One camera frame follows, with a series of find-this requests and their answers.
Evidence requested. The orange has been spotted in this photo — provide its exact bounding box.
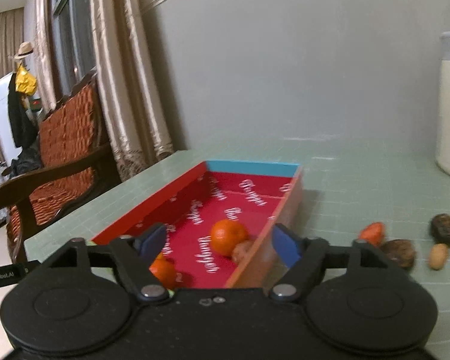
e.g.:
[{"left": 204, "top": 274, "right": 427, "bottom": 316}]
[
  {"left": 149, "top": 252, "right": 177, "bottom": 289},
  {"left": 209, "top": 219, "right": 249, "bottom": 258}
]

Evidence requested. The brown cup-shaped fruit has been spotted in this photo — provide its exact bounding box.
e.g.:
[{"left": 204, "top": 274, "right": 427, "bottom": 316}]
[{"left": 232, "top": 240, "right": 254, "bottom": 265}]

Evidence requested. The red strawberry piece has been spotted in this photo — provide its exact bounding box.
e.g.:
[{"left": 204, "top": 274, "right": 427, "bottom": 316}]
[{"left": 358, "top": 222, "right": 385, "bottom": 247}]

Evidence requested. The dark mangosteen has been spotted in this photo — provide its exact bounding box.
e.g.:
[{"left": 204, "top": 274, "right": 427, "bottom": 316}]
[
  {"left": 380, "top": 239, "right": 416, "bottom": 272},
  {"left": 429, "top": 214, "right": 450, "bottom": 247}
]

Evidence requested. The tan round longan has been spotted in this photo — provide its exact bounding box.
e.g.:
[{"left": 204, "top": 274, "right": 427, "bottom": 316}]
[{"left": 428, "top": 243, "right": 449, "bottom": 271}]

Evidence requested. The colourful cardboard box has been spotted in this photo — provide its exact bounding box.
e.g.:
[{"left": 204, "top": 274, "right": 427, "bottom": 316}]
[{"left": 92, "top": 160, "right": 302, "bottom": 289}]

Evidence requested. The wooden wicker armchair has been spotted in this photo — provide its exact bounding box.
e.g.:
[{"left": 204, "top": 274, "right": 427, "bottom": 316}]
[{"left": 0, "top": 71, "right": 121, "bottom": 263}]

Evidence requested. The beige satin curtain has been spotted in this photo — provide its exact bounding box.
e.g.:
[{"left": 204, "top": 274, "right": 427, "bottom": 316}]
[{"left": 33, "top": 0, "right": 176, "bottom": 183}]

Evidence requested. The white refrigerator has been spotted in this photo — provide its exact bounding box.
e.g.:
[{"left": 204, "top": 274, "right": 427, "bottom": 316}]
[{"left": 0, "top": 72, "right": 22, "bottom": 165}]

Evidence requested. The yellow bag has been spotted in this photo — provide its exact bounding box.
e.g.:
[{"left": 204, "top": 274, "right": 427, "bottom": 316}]
[{"left": 15, "top": 64, "right": 38, "bottom": 96}]

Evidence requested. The straw hat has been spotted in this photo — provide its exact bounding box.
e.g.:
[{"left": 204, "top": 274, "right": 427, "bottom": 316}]
[{"left": 13, "top": 41, "right": 34, "bottom": 60}]

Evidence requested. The window frame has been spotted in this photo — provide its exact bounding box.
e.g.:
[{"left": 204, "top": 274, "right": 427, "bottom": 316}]
[{"left": 50, "top": 0, "right": 96, "bottom": 97}]

